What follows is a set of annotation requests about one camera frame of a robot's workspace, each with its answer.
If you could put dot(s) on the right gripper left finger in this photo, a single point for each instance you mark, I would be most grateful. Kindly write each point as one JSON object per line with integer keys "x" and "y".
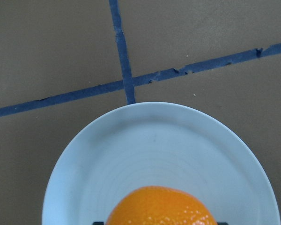
{"x": 98, "y": 223}

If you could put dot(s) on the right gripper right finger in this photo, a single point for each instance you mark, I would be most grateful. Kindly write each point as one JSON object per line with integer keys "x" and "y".
{"x": 222, "y": 223}

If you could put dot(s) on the orange fruit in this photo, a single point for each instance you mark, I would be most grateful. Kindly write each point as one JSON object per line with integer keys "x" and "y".
{"x": 156, "y": 205}

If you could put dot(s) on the light blue plate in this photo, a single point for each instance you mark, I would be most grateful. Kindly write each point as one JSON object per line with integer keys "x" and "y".
{"x": 156, "y": 143}

